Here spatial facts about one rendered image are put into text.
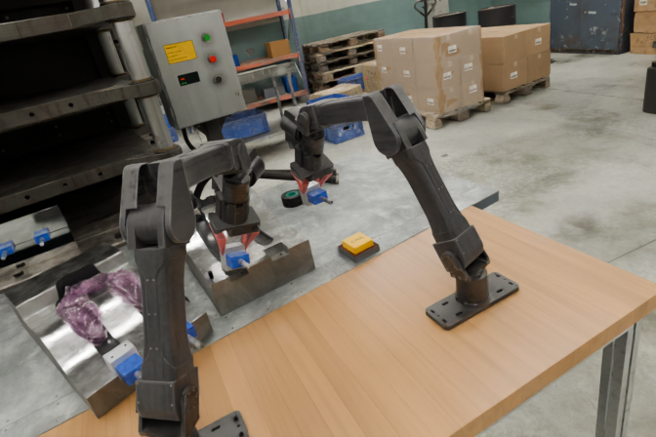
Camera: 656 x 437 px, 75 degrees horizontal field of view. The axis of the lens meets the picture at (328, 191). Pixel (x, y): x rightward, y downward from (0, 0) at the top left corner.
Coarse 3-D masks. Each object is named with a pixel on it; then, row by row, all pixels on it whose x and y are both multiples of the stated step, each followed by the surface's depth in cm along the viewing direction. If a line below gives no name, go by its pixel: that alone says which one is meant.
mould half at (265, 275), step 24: (264, 216) 124; (192, 240) 116; (240, 240) 114; (288, 240) 108; (192, 264) 112; (216, 264) 104; (264, 264) 102; (288, 264) 106; (312, 264) 110; (216, 288) 97; (240, 288) 100; (264, 288) 104
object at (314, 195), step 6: (312, 180) 123; (312, 186) 119; (318, 186) 120; (300, 192) 122; (306, 192) 119; (312, 192) 118; (318, 192) 117; (324, 192) 117; (306, 198) 119; (312, 198) 116; (318, 198) 116; (324, 198) 114; (306, 204) 121; (312, 204) 121; (330, 204) 112
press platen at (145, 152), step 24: (72, 144) 199; (96, 144) 188; (120, 144) 179; (144, 144) 170; (0, 168) 181; (24, 168) 172; (48, 168) 164; (72, 168) 157; (96, 168) 151; (120, 168) 155; (0, 192) 144; (24, 192) 142; (48, 192) 145
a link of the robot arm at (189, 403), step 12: (192, 396) 64; (192, 408) 64; (144, 420) 64; (156, 420) 65; (168, 420) 65; (192, 420) 64; (144, 432) 64; (156, 432) 63; (168, 432) 63; (180, 432) 62
